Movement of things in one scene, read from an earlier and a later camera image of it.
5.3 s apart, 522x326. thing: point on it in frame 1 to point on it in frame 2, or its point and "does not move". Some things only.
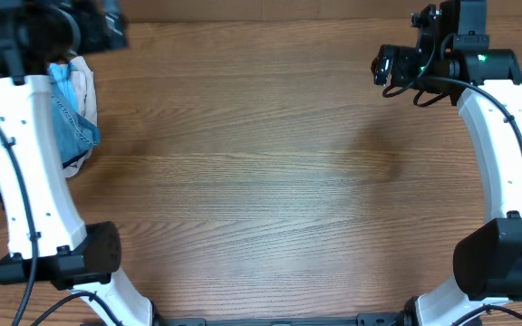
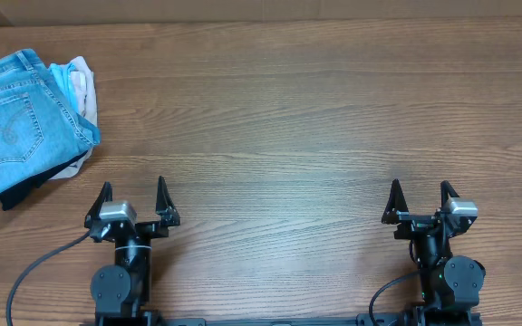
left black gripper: x=90 y=14 to x=163 y=206
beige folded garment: x=89 y=107 does not move
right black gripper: x=400 y=60 to x=413 y=223
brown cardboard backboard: x=168 y=11 does not move
